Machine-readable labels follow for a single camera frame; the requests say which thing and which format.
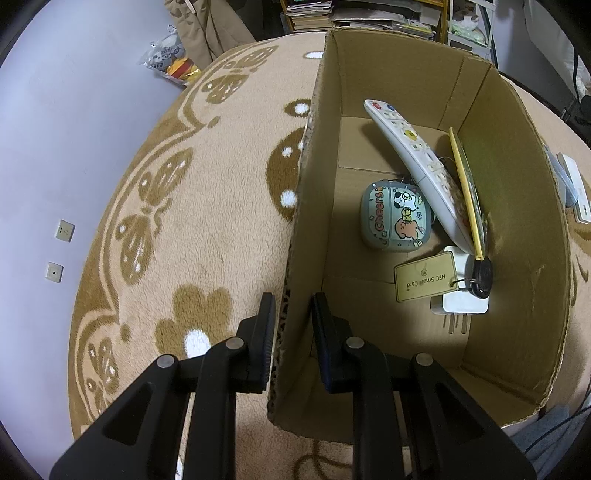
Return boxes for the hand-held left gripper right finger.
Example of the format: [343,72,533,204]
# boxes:
[310,292,539,480]

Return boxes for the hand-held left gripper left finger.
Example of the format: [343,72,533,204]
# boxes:
[48,292,277,480]

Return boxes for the cardboard box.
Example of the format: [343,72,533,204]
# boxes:
[267,27,573,439]

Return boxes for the tan tag card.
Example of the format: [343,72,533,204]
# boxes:
[394,251,458,303]

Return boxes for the cartoon print pouch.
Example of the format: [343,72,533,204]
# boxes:
[360,181,435,250]

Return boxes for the black car key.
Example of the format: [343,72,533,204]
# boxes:
[468,256,494,298]

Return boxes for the green yellow case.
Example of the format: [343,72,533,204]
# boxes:
[449,127,486,260]

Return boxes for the white remote control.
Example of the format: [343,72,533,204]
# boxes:
[364,99,481,252]

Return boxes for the white power adapter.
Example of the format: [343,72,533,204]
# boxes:
[430,246,491,334]

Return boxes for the blue cloth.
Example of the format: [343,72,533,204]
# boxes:
[512,406,578,467]

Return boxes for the grey blue flat case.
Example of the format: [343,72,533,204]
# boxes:
[545,144,579,207]

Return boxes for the white flat device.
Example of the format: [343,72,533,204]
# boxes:
[556,152,591,222]

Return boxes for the plastic bag of plush toys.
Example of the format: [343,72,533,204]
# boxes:
[137,25,201,86]

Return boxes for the beige hanging coat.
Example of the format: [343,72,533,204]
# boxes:
[164,0,254,63]

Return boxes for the stack of books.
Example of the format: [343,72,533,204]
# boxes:
[284,0,335,32]

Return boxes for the pile of papers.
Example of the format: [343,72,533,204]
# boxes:
[332,9,435,40]

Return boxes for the pale green packets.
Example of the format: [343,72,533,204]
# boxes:
[450,21,490,47]

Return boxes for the wooden bookshelf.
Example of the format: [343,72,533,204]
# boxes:
[279,0,451,44]

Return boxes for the white wire rack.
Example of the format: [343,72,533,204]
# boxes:
[445,0,497,49]

